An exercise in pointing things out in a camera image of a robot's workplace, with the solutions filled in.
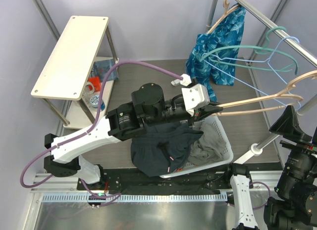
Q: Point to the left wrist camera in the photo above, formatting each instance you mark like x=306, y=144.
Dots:
x=195, y=95

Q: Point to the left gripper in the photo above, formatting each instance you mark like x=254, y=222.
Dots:
x=203, y=113

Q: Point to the blue book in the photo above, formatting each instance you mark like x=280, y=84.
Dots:
x=101, y=67

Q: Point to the beige wooden hanger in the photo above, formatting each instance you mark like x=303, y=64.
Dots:
x=227, y=10

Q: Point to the white side shelf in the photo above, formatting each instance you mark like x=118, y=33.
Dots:
x=63, y=78

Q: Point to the metal clothes rack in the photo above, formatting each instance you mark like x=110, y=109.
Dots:
x=256, y=149

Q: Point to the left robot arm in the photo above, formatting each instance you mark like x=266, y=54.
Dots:
x=129, y=120

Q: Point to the dark navy shorts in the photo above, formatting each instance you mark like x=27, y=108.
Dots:
x=164, y=148

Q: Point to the blue floral shorts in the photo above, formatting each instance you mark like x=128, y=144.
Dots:
x=228, y=33

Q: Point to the white laundry basket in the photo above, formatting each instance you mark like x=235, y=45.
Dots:
x=227, y=153

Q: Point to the teal plastic hanger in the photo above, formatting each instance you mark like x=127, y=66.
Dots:
x=260, y=50

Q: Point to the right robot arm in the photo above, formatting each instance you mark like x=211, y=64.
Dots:
x=296, y=205

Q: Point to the grey cloth in basket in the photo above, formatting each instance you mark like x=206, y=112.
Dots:
x=208, y=148

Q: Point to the clear glass mug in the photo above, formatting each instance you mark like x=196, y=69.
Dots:
x=88, y=91

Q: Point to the red box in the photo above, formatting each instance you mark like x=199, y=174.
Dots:
x=95, y=84

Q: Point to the light blue hanger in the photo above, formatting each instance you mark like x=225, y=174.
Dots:
x=266, y=68

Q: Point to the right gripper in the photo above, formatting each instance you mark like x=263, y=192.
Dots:
x=288, y=122

